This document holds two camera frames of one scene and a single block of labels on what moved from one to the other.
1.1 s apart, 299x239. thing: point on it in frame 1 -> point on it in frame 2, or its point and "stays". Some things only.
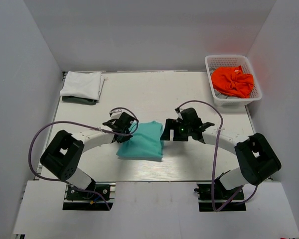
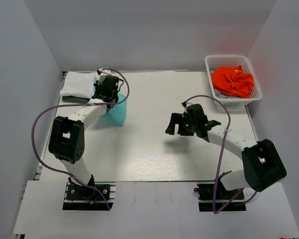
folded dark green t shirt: [78, 99] stays
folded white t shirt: [85, 84] stays
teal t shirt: [147, 142] -> [116, 116]
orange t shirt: [232, 80] stays
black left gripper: [126, 138] -> [97, 86]
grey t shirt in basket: [219, 95] stays
